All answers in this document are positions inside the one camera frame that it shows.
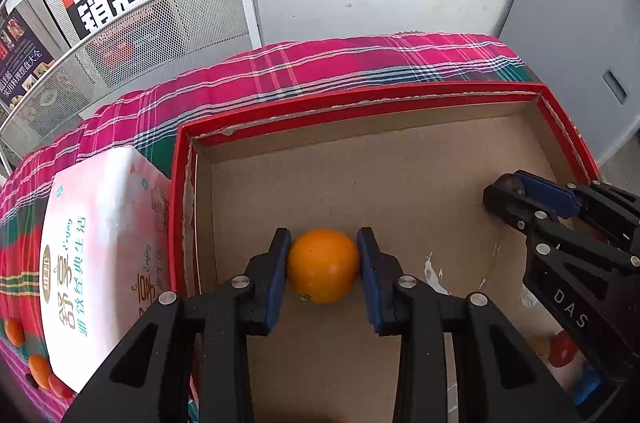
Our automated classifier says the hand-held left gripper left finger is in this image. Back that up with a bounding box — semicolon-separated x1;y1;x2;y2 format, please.
62;227;292;423

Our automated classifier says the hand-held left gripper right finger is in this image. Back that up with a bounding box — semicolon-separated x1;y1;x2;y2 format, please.
356;227;583;423

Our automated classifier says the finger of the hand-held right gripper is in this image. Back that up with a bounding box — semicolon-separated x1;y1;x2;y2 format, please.
483;183;640;396
515;170;640;261

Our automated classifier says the red tomato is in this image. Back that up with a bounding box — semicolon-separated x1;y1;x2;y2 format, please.
47;374;75;401
548;329;581;366

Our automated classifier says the yellow orange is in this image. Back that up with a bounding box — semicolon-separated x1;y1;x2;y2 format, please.
287;229;362;305

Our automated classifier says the green kiwi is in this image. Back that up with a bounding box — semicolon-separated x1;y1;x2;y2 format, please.
525;335;551;356

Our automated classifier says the red cardboard box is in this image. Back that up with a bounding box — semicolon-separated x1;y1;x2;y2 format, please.
167;84;608;423

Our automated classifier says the grey cabinet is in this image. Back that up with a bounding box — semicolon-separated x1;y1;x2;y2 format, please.
498;0;640;166

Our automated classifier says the white tissue pack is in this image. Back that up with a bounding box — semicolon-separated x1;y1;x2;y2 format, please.
37;146;173;394

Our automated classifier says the plaid tablecloth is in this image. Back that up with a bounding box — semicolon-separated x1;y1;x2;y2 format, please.
0;32;546;423

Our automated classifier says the large orange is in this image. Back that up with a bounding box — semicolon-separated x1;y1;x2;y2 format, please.
27;354;53;391

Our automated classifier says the deep orange tangerine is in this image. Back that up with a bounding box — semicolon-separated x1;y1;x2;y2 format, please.
4;318;26;347

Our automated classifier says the white metal mesh rack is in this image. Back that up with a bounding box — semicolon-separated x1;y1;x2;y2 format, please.
0;0;263;174

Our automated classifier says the dark cookbook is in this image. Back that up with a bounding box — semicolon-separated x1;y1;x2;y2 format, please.
0;8;56;111

